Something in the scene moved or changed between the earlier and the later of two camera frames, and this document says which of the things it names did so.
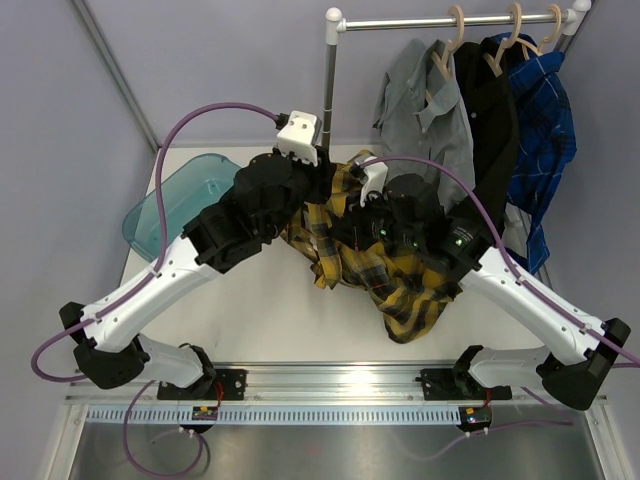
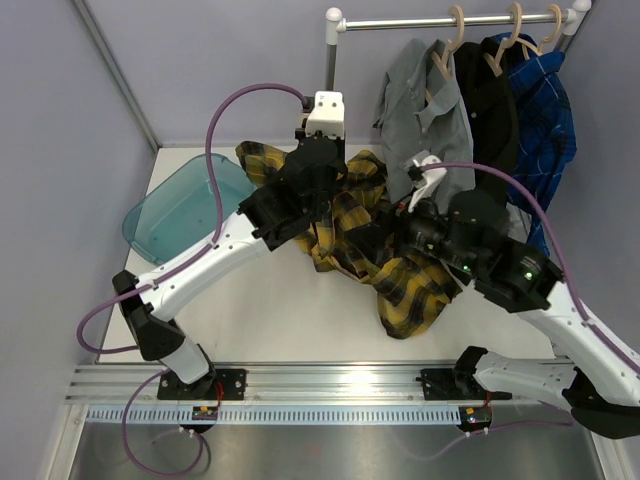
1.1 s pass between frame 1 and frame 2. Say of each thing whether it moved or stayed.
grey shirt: stayed
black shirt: stayed
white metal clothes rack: stayed
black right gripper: moved
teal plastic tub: stayed
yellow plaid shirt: moved
